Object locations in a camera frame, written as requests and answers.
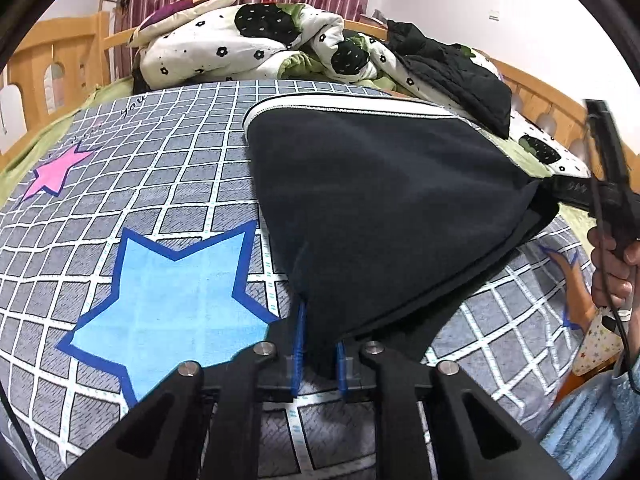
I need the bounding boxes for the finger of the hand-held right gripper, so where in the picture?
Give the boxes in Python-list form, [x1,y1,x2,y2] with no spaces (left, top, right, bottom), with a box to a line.
[541,174,566,200]

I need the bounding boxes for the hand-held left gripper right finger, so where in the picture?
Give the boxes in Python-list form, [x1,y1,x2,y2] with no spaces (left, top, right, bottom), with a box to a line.
[335,337,573,480]

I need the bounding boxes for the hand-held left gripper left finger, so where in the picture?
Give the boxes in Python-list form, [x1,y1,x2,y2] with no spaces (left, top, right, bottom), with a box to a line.
[57,302,307,480]

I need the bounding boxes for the black pants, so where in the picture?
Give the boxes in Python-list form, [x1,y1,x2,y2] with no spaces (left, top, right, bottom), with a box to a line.
[243,95,560,378]

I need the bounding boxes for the person's right hand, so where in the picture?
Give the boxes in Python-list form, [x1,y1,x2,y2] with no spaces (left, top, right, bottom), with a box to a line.
[587,225,638,311]

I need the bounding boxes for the white strawberry print pillow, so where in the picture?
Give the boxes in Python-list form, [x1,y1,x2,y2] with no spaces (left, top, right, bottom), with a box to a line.
[470,45,591,178]

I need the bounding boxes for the black quilted jacket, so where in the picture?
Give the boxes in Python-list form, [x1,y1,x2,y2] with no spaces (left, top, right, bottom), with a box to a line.
[385,19,513,138]

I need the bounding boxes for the star print sheet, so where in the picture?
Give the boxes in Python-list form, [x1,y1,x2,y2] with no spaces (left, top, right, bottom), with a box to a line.
[571,310,625,377]

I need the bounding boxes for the grey grid blanket with stars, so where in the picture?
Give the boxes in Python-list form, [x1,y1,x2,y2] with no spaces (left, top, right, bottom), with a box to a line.
[0,80,596,480]

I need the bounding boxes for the white floral quilt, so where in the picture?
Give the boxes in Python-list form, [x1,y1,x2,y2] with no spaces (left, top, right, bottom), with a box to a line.
[131,2,481,101]

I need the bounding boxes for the green bed sheet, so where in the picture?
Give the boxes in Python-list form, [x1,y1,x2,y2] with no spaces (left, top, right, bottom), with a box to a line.
[0,80,593,241]

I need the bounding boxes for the purple patchwork pillow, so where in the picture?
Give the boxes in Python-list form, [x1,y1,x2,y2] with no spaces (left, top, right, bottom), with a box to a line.
[127,0,251,46]

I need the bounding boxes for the wooden bed frame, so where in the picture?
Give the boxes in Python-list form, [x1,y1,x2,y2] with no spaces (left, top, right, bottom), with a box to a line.
[0,10,616,408]

